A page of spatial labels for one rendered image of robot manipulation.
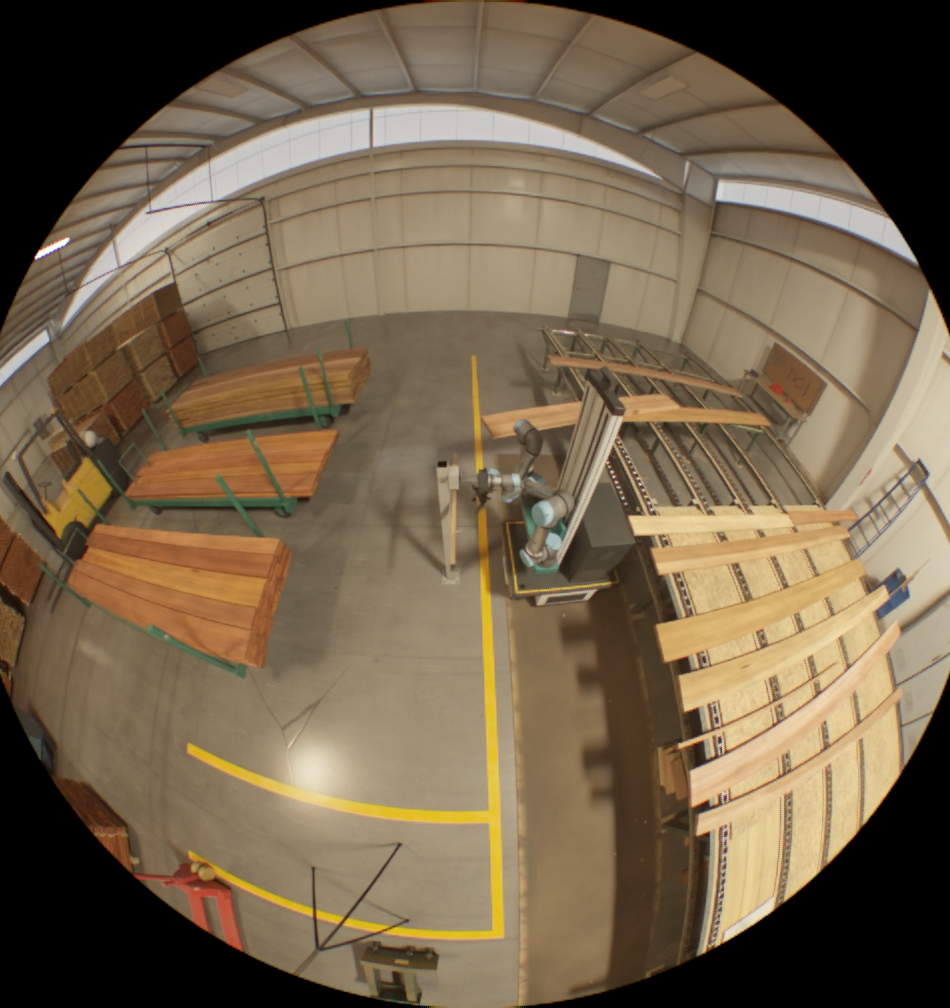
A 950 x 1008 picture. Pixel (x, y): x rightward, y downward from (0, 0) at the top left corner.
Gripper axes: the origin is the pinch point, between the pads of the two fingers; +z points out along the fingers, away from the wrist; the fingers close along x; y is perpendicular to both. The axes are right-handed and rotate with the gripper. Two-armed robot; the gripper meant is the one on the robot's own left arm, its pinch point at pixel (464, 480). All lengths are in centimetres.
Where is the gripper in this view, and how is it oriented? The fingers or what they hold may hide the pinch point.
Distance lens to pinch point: 176.1
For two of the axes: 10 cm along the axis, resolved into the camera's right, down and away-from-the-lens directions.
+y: 0.3, -6.1, -7.9
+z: -10.0, 0.0, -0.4
